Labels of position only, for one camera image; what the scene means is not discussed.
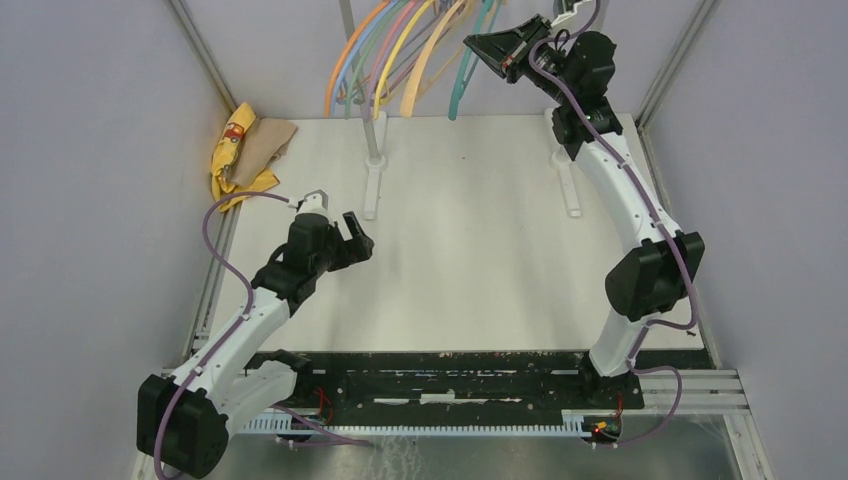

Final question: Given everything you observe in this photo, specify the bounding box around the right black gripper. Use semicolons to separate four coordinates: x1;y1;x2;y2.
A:
467;13;576;106

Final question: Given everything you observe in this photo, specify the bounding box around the teal hanger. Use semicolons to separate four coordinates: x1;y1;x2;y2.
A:
447;0;503;121

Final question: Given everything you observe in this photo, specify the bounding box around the yellow hanger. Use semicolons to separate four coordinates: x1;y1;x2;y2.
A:
372;0;465;122

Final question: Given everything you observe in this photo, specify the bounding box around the purple hanger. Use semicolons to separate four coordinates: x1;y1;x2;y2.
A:
367;0;452;122

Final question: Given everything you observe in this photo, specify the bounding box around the pink red hanger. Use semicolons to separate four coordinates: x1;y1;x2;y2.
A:
362;1;432;122

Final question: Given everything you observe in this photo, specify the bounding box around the sage green hanger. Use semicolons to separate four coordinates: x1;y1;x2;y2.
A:
324;1;421;120

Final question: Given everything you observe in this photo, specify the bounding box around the orange hanger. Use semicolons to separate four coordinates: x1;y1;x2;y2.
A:
323;1;391;118

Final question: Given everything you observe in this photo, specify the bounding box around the peach beige hanger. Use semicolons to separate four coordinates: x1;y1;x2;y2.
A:
379;1;483;118

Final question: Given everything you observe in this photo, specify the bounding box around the light blue hanger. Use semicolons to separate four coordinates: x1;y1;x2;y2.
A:
324;1;407;117

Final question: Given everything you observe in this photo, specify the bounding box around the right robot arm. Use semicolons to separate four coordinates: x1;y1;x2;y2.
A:
464;15;705;408

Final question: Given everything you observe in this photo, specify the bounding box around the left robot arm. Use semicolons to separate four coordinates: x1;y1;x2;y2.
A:
136;212;374;478

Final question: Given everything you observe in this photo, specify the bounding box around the left white rack foot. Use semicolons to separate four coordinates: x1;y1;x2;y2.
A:
363;112;388;220

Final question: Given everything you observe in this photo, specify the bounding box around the white rack foot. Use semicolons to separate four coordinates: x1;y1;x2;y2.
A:
363;112;388;220
543;108;582;218

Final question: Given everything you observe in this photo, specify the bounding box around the right white rack foot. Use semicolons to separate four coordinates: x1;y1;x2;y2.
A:
543;108;582;218

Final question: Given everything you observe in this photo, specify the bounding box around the beige cloth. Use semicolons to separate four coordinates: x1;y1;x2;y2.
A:
228;118;298;191

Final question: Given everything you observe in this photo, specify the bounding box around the left grey rack pole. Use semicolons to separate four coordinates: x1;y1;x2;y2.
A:
339;1;373;125

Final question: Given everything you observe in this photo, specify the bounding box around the yellow cloth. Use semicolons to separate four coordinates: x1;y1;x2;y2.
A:
210;102;279;201

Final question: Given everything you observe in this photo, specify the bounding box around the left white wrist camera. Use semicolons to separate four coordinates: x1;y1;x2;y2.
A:
289;189;330;219

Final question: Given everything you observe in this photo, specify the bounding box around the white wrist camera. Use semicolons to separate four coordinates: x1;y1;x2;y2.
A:
289;189;330;219
550;0;594;30

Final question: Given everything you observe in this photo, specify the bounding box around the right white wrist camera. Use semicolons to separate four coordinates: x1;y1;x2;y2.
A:
550;0;594;30

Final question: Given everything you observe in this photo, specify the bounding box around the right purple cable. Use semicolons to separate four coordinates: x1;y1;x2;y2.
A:
527;0;701;448

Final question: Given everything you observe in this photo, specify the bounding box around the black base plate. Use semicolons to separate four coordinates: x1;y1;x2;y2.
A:
282;351;645;427

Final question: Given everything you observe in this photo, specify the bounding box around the left aluminium frame rail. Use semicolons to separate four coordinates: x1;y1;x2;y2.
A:
132;0;241;480

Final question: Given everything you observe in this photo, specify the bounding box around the aluminium frame rail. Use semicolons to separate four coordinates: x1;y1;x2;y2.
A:
132;0;241;480
635;0;749;479

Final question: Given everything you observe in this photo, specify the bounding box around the white slotted cable duct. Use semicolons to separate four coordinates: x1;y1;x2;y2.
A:
239;410;591;439

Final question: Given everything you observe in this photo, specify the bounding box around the right aluminium frame rail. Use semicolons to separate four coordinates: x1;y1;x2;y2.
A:
635;0;749;479

